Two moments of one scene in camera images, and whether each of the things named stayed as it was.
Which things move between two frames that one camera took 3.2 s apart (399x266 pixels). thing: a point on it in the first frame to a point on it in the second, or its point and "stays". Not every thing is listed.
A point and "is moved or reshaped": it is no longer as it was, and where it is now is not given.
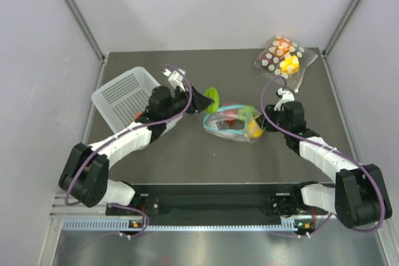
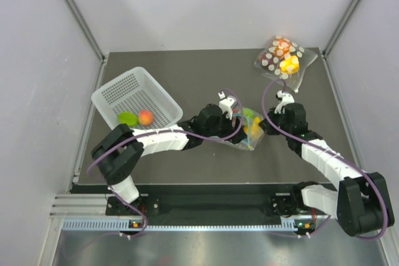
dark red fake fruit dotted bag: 267,60 stays
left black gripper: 199,102 to 230,129
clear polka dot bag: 285,61 stays
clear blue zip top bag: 234,122 is moved or reshaped
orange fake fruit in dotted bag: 281,47 stays
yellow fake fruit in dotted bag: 290,65 stays
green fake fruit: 212,93 to 128,118
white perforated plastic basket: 120,101 stays
